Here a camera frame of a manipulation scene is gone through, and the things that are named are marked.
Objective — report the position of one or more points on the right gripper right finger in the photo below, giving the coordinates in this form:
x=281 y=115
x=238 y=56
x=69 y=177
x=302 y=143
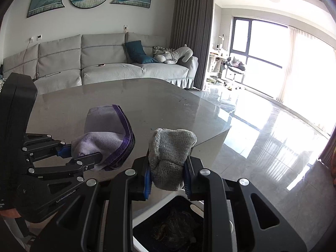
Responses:
x=237 y=211

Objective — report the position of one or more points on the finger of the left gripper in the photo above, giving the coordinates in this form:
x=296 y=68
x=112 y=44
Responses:
x=37 y=147
x=73 y=167

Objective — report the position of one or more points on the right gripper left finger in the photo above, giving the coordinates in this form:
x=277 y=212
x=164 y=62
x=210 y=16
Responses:
x=99 y=218

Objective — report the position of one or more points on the lavender purple-trimmed cloth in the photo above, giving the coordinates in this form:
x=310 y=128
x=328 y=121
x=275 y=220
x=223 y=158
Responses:
x=107 y=131

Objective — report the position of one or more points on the grey knitted cloth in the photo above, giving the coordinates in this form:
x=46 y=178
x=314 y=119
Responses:
x=168 y=151

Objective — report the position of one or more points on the white trash bin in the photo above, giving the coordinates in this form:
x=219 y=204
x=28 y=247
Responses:
x=177 y=227

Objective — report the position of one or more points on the grey sectional sofa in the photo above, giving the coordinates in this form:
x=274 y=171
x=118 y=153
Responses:
x=73 y=61

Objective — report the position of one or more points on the teal cushion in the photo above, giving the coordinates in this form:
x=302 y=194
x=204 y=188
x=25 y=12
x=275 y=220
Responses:
x=137 y=54

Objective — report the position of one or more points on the black white patterned cushion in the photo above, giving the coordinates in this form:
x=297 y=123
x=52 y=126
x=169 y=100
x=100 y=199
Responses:
x=157 y=50

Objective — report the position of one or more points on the grey plush toy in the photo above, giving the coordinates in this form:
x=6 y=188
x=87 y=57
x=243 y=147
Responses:
x=184 y=53

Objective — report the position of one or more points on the grey curtain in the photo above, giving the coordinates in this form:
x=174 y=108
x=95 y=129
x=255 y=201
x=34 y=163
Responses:
x=192 y=22

